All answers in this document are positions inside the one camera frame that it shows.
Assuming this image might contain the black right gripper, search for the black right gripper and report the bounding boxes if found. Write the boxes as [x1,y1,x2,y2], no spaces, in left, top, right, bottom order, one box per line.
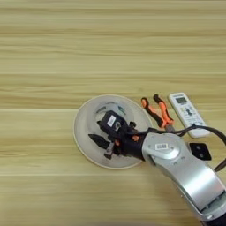
[87,121,150,162]

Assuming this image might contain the orange black needle-nose pliers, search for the orange black needle-nose pliers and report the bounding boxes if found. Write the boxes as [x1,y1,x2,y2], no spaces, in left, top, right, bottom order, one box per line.
[140,94,177,133]

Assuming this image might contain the white remote control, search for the white remote control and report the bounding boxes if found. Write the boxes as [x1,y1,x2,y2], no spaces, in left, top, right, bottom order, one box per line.
[168,92,211,139]

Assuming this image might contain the black box white label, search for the black box white label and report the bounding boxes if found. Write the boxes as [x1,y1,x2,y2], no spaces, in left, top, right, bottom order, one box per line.
[98,110,130,139]

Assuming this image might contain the round white plate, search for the round white plate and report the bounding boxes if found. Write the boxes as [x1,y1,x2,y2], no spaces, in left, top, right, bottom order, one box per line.
[72,94,155,170]

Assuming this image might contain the black square white-framed device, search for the black square white-framed device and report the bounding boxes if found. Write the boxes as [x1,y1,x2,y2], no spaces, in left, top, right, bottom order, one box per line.
[188,142,213,162]

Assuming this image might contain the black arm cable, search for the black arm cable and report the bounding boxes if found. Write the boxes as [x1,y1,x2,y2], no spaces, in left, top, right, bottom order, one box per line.
[147,124,226,173]

